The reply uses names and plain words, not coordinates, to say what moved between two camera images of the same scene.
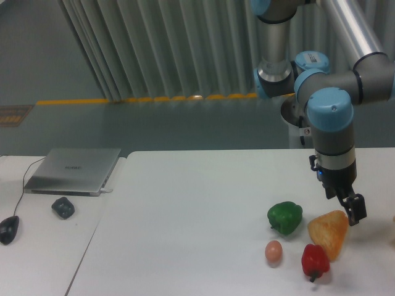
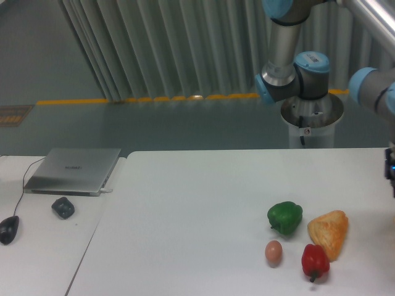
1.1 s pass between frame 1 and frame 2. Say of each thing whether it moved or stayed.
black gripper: moved
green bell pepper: stayed
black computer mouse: stayed
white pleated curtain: stayed
